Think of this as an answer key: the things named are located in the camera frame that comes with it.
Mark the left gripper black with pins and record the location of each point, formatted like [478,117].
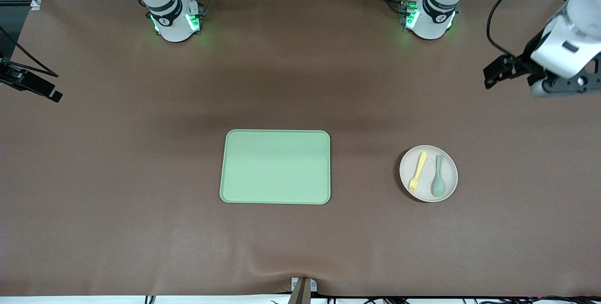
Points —
[529,61]

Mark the round beige plate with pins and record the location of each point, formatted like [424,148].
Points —
[450,172]

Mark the yellow plastic fork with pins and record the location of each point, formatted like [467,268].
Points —
[419,168]

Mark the sage green plastic spoon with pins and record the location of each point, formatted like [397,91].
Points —
[439,186]

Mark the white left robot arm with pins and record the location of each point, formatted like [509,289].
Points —
[429,22]

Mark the white table corner block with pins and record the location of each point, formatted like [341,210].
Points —
[35,4]

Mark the brown table mat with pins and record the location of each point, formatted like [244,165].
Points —
[141,200]

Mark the light green plastic tray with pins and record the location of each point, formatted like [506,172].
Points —
[274,167]

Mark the grey clamp with brown post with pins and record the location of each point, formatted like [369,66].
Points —
[303,292]

